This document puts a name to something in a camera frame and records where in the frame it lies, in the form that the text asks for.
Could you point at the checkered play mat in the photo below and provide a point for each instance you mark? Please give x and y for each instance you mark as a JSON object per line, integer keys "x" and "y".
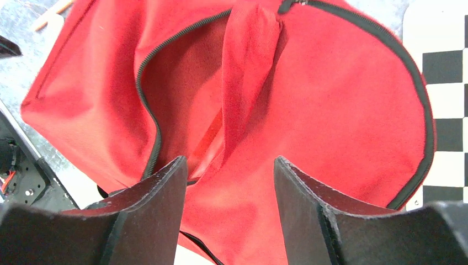
{"x": 435, "y": 34}

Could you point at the red backpack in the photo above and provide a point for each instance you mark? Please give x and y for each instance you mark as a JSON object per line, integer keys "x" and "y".
{"x": 231, "y": 85}

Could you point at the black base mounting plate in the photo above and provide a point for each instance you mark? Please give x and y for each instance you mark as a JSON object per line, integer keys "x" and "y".
{"x": 26, "y": 177}

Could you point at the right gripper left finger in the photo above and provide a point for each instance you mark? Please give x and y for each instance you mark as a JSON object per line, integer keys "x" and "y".
{"x": 139, "y": 225}

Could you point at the orange pencil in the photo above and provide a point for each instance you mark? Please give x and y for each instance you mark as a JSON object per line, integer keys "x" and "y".
{"x": 56, "y": 9}

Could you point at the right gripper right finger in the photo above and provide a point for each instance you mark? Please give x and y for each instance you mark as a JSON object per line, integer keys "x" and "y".
{"x": 324, "y": 226}

